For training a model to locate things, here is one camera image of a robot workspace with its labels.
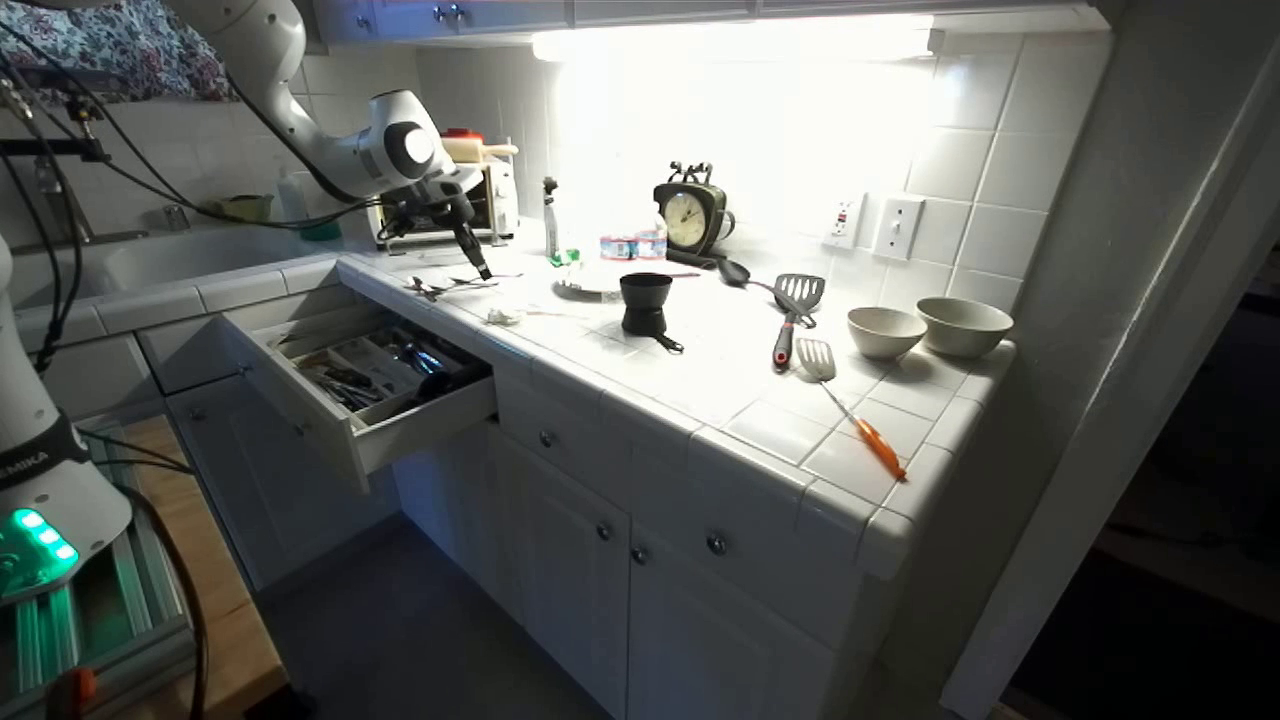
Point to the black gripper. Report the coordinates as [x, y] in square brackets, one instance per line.
[439, 205]

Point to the metal spoon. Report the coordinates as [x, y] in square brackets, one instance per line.
[462, 279]
[426, 284]

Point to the white toaster oven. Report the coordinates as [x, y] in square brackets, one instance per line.
[500, 200]

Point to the small white lump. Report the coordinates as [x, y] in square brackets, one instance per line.
[500, 319]

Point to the slim white bottle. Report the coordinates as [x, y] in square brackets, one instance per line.
[548, 220]

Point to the green cloth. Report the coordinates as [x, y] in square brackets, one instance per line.
[564, 256]

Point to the white plate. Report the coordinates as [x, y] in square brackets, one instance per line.
[593, 280]

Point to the small clear plastic container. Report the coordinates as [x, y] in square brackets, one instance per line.
[619, 251]

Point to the green sponge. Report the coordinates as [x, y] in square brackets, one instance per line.
[319, 228]

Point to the grey cutlery tray insert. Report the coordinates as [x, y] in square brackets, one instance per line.
[363, 367]

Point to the open white cutlery drawer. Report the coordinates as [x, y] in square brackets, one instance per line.
[403, 426]

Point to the round metal cabinet knob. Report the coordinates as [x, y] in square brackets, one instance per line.
[643, 552]
[604, 531]
[545, 438]
[717, 542]

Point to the black twin-bell alarm clock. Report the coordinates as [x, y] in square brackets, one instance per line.
[690, 173]

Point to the yellow sponge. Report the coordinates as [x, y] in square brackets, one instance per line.
[245, 208]

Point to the black ladle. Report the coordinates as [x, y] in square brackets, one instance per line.
[733, 273]

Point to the white sink counter unit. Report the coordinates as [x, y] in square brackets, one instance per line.
[173, 261]

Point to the under-cabinet strip light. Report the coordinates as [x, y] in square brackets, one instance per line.
[733, 36]

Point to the white lower kitchen cabinet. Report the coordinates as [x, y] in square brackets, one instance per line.
[666, 601]

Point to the floral patterned curtain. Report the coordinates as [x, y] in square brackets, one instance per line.
[121, 47]

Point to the small white ceramic bowl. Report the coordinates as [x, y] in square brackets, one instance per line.
[886, 329]

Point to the large white ceramic bowl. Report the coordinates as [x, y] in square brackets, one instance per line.
[960, 324]

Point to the metal robot stand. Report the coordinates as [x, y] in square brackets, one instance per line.
[104, 627]

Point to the black metal bar mount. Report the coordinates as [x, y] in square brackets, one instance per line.
[52, 149]

